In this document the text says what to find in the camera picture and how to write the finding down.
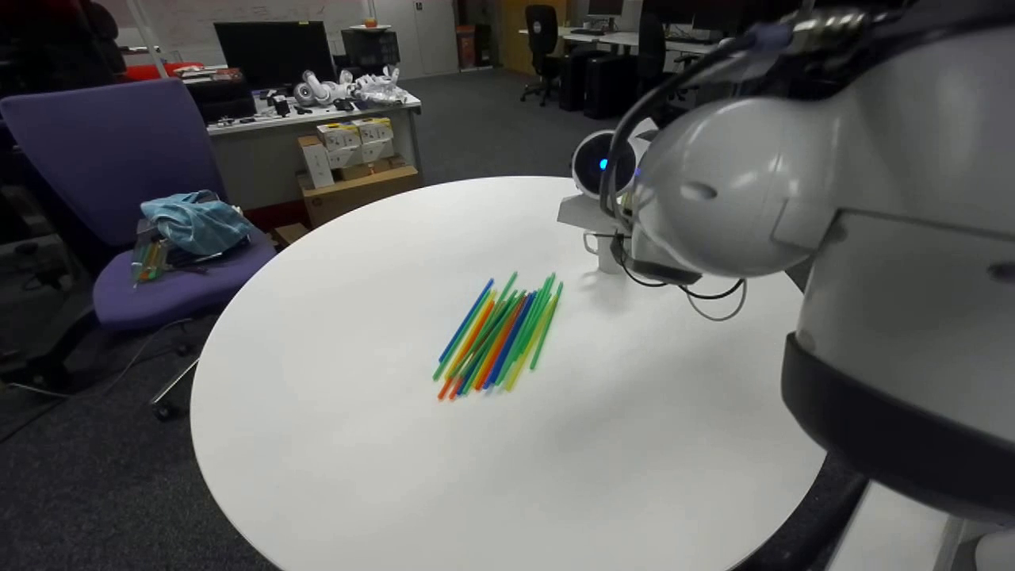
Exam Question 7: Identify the green straw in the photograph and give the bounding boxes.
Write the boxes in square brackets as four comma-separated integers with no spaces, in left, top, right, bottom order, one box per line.
[486,284,543,374]
[494,272,557,385]
[527,279,568,374]
[459,270,524,354]

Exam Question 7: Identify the blue straw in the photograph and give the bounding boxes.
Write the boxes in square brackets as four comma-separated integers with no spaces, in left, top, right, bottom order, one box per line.
[471,290,537,390]
[430,276,498,371]

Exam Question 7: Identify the orange straw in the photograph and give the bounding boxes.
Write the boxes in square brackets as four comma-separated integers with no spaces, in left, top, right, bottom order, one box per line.
[438,304,524,407]
[466,324,515,395]

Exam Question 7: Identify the white printed boxes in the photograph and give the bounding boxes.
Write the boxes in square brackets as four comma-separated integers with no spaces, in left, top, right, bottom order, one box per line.
[309,114,401,173]

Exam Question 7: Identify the white clutter pile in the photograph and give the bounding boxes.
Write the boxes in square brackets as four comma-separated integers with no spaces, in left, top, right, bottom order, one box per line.
[289,64,413,111]

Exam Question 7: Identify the small black monitor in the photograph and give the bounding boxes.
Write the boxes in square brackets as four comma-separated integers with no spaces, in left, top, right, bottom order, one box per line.
[336,24,407,78]

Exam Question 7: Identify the grey office desk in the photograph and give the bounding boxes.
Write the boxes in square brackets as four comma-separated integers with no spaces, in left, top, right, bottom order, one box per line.
[203,93,428,217]

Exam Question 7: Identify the blue crumpled cloth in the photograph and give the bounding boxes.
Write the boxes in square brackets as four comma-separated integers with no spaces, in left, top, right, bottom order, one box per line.
[127,187,259,284]

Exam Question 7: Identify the black computer monitor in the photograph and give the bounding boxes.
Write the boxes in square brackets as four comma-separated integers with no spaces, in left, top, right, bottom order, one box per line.
[211,20,338,95]

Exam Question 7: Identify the purple office chair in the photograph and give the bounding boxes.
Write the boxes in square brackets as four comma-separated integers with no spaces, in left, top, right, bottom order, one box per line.
[0,75,279,335]

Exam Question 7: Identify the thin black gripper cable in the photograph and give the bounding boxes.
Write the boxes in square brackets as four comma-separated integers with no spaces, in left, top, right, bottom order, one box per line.
[580,225,752,327]

